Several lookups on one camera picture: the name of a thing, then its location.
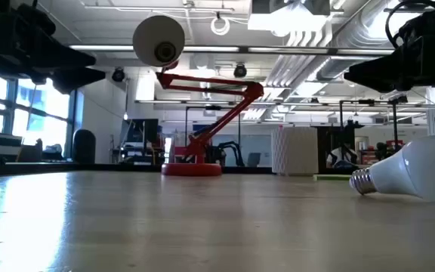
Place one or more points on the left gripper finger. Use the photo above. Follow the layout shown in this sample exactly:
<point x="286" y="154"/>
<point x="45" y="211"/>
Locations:
<point x="78" y="79"/>
<point x="59" y="56"/>

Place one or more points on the person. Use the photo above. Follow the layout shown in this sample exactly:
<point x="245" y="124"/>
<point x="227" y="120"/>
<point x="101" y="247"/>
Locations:
<point x="338" y="155"/>

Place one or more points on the black rounded chair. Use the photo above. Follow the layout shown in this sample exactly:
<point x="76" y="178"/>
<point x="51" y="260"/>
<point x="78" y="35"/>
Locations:
<point x="84" y="147"/>

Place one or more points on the black metal stand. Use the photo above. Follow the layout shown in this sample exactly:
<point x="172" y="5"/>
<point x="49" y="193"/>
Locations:
<point x="395" y="124"/>

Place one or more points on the green sticky note pad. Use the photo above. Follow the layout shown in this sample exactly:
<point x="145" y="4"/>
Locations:
<point x="331" y="177"/>

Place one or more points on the silver ventilation duct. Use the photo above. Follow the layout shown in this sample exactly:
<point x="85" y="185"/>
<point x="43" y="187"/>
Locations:
<point x="353" y="30"/>

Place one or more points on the white lightbulb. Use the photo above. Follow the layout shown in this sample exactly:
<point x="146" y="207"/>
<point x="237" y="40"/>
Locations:
<point x="421" y="170"/>

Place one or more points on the white lattice pen cup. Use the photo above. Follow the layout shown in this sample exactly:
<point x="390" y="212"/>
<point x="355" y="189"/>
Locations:
<point x="295" y="151"/>

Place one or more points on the black ceiling spotlight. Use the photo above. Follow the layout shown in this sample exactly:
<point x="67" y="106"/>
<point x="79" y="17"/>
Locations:
<point x="118" y="75"/>
<point x="240" y="70"/>

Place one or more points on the long ceiling light strip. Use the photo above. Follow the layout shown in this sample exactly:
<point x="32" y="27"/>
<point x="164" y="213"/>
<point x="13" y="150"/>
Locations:
<point x="210" y="49"/>

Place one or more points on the black idle robot arm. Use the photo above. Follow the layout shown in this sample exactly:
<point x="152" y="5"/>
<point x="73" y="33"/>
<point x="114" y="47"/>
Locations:
<point x="236" y="149"/>

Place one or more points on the large glass window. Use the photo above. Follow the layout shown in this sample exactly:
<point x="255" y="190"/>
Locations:
<point x="47" y="124"/>

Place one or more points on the black aluminium table frame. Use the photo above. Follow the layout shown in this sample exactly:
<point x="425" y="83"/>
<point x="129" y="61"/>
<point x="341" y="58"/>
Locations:
<point x="51" y="168"/>

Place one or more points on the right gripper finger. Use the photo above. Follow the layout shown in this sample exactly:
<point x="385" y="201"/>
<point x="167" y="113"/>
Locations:
<point x="387" y="85"/>
<point x="398" y="66"/>

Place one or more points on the red desk lamp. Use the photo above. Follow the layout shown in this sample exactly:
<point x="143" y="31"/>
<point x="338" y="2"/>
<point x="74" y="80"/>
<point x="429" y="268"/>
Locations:
<point x="192" y="170"/>

